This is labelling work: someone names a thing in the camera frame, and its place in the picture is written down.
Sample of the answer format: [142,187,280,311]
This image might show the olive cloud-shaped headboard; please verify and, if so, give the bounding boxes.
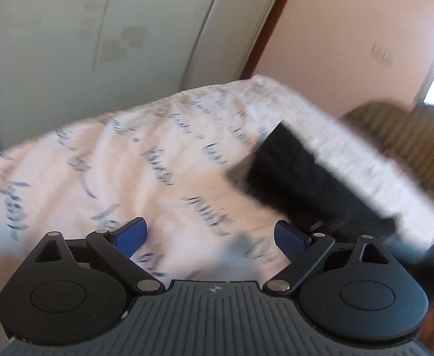
[342,101,434,200]

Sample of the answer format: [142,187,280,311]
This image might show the black pants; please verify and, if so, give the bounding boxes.
[227,123,396,242]

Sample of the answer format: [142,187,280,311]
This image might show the white double wall socket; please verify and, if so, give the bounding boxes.
[371,41,394,68]

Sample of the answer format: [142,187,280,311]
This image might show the white wardrobe doors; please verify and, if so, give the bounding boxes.
[0,0,277,150]

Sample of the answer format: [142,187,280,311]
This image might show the white script-print bed quilt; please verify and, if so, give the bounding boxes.
[0,76,434,347]

